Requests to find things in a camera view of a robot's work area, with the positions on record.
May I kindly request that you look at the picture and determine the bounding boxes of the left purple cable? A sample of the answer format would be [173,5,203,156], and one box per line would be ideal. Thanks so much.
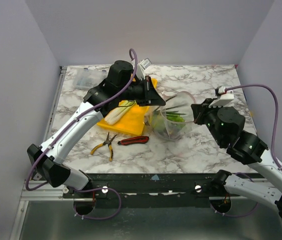
[25,48,139,221]

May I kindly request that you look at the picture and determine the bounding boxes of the clear plastic screw box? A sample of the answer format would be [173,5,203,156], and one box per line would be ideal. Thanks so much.
[72,68,108,90]

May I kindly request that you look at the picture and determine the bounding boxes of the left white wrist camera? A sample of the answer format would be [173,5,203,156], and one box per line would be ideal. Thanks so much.
[136,58,152,80]

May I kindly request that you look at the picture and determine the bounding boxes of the toy celery bunch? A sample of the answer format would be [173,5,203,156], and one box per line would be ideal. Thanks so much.
[104,100,136,126]

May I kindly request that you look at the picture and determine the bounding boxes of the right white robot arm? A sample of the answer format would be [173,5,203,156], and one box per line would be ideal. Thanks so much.
[191,98,282,218]

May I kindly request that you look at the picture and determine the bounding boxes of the purple cable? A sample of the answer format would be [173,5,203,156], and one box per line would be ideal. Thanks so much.
[25,48,139,221]
[214,83,282,218]

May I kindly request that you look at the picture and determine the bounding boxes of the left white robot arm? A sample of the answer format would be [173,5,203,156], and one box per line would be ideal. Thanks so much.
[27,59,166,198]

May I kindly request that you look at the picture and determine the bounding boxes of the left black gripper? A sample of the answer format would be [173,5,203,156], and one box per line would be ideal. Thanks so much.
[118,75,166,107]

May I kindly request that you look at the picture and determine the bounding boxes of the red black utility knife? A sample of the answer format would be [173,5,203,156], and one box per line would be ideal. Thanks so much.
[117,135,150,146]

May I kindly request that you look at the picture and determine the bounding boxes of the yellow handled pliers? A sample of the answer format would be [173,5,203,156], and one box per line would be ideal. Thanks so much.
[89,131,118,162]

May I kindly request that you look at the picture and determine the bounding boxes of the yellow plastic tray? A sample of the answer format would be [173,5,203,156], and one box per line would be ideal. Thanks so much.
[96,77,158,136]

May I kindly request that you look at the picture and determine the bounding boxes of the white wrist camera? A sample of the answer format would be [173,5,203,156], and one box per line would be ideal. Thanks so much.
[136,58,152,80]
[208,86,235,108]

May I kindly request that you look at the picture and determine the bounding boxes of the green toy grapes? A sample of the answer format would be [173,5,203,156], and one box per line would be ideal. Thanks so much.
[167,114,185,129]

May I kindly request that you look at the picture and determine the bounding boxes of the aluminium extrusion frame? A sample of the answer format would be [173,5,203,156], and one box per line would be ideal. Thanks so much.
[20,183,64,201]

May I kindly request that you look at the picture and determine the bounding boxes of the clear zip top bag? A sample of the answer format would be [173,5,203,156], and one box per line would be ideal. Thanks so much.
[145,91,196,141]

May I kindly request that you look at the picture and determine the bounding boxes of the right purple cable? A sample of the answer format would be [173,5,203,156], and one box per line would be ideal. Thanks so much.
[214,83,282,218]

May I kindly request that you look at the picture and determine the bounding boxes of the black metal base rail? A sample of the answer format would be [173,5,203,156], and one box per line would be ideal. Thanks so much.
[63,173,228,209]

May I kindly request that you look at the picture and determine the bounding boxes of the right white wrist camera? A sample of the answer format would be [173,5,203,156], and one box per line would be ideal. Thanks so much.
[208,86,235,108]

